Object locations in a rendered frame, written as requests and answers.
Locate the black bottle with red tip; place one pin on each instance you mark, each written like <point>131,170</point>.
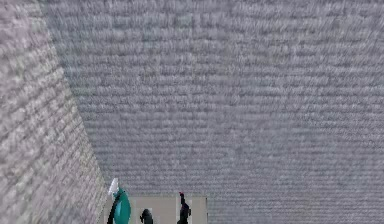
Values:
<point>183,212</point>

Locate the small black round object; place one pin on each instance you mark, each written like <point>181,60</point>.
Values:
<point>146,217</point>

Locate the teal spray bottle white nozzle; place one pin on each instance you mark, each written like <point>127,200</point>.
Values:
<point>122,209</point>

